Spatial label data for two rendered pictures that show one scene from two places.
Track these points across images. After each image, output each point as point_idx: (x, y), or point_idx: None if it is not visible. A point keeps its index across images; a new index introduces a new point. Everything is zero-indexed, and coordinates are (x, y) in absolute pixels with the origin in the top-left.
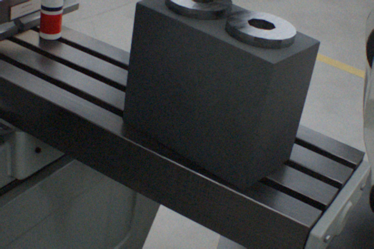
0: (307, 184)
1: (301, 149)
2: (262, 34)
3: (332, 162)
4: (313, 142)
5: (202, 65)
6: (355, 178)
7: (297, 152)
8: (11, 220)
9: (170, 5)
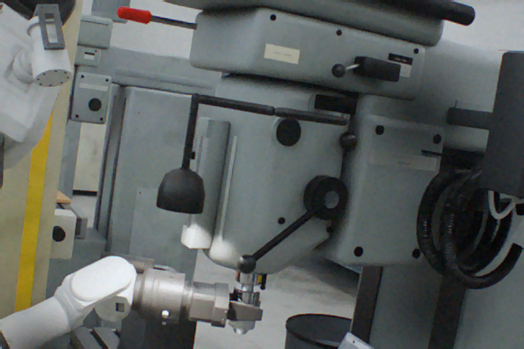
0: None
1: (105, 338)
2: (167, 268)
3: (98, 331)
4: (92, 337)
5: None
6: (92, 329)
7: (110, 338)
8: None
9: None
